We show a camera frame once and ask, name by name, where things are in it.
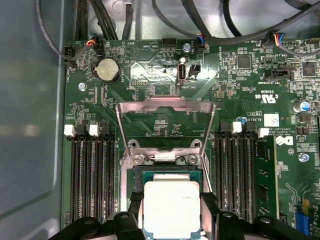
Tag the silver CPU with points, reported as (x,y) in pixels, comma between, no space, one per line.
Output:
(172,210)

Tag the metal locking lever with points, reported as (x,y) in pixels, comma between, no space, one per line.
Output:
(207,175)

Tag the silver USB port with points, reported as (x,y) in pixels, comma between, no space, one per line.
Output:
(181,73)

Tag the silver board screw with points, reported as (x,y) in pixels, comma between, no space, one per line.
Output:
(82,86)
(303,157)
(186,47)

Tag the blue header connector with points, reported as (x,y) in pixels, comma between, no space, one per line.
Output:
(303,223)

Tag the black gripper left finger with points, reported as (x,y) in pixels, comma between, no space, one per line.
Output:
(135,220)

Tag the coin cell battery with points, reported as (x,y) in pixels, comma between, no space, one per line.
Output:
(107,70)

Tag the metal socket cover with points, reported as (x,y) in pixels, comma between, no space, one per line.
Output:
(130,107)

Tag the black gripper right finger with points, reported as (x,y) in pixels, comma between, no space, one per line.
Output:
(210,200)

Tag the CPU socket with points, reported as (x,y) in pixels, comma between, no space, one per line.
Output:
(135,180)

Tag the RAM slot white latch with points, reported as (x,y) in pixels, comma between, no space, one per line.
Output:
(263,133)
(76,175)
(232,175)
(99,175)

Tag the black PC case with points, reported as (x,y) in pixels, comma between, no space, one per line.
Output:
(30,125)

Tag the green RAM stick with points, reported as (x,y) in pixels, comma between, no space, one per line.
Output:
(265,175)

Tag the green motherboard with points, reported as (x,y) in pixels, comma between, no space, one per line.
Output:
(225,82)

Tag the white label sticker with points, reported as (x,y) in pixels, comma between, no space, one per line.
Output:
(271,120)

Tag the silver blue capacitor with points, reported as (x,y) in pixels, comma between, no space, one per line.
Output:
(301,106)

